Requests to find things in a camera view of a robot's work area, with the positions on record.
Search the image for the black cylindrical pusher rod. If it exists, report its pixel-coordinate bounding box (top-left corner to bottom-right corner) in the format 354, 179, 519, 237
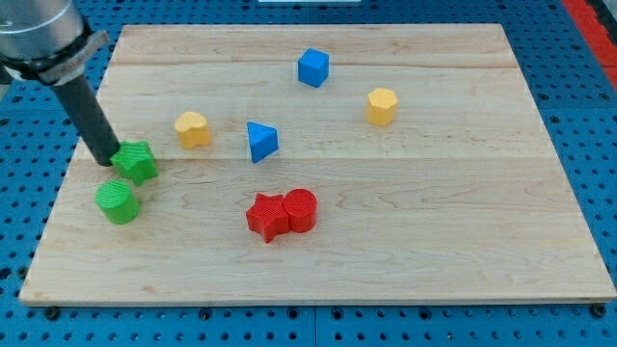
51, 74, 121, 167

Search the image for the green star block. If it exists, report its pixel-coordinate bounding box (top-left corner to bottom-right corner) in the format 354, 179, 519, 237
111, 141, 158, 186

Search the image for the green cylinder block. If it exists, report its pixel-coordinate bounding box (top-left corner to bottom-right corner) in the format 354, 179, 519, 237
94, 180, 140, 225

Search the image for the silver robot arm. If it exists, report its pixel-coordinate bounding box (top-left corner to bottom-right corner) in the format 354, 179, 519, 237
1, 0, 120, 167

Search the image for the red star block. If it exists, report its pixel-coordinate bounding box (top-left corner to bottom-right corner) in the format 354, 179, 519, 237
246, 193, 290, 244

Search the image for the yellow heart block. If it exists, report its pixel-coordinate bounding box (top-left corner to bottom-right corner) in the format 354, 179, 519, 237
174, 111, 212, 149

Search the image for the wooden board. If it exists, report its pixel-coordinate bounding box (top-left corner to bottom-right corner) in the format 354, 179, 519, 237
19, 24, 616, 307

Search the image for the blue triangle block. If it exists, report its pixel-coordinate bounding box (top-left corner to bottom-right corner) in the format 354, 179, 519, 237
247, 121, 279, 163

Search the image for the blue cube block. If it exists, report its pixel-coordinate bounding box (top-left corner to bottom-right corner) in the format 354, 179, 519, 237
297, 48, 330, 88

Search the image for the red cylinder block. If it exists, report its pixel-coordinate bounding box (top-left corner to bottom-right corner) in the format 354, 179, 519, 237
282, 189, 318, 233

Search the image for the yellow hexagon block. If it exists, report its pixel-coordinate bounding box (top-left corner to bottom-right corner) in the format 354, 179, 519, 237
366, 88, 398, 126

